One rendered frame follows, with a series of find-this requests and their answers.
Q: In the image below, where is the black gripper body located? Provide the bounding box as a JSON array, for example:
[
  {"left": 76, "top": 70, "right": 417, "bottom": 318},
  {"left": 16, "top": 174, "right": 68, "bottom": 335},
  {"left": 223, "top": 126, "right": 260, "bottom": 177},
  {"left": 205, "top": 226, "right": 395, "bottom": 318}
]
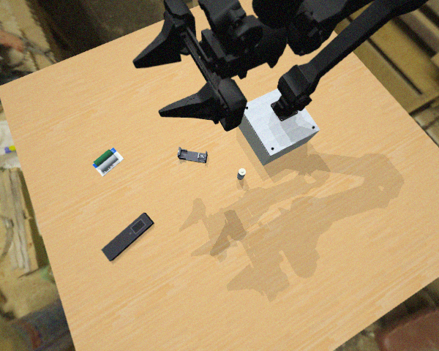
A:
[{"left": 164, "top": 0, "right": 258, "bottom": 132}]

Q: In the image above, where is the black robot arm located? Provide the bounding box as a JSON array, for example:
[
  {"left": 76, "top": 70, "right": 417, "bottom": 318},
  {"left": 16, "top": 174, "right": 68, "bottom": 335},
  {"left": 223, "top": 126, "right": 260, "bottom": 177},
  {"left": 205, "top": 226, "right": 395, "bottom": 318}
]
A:
[{"left": 198, "top": 0, "right": 428, "bottom": 121}]

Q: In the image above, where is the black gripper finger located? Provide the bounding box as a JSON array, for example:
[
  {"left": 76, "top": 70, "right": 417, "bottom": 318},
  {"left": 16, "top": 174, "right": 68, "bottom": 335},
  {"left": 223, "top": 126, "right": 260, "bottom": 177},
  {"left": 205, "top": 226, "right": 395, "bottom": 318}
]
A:
[
  {"left": 158, "top": 81, "right": 220, "bottom": 124},
  {"left": 133, "top": 10, "right": 181, "bottom": 69}
]

